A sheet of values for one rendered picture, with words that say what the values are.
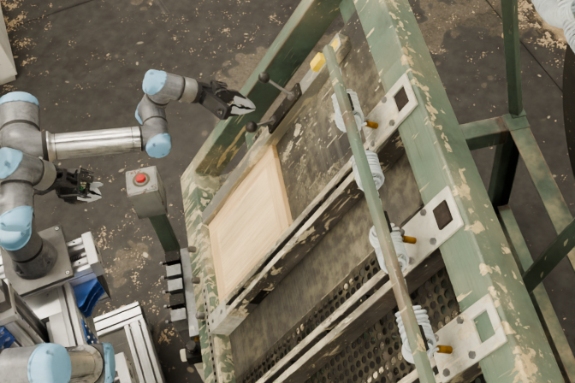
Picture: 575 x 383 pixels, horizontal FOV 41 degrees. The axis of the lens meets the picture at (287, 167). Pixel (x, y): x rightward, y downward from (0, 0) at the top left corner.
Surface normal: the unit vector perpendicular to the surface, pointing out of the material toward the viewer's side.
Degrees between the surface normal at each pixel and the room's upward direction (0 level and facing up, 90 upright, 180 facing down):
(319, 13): 90
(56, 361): 83
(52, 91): 0
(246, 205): 54
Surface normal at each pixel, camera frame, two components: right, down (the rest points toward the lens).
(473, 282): -0.85, -0.18
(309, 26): 0.18, 0.79
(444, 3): -0.11, -0.58
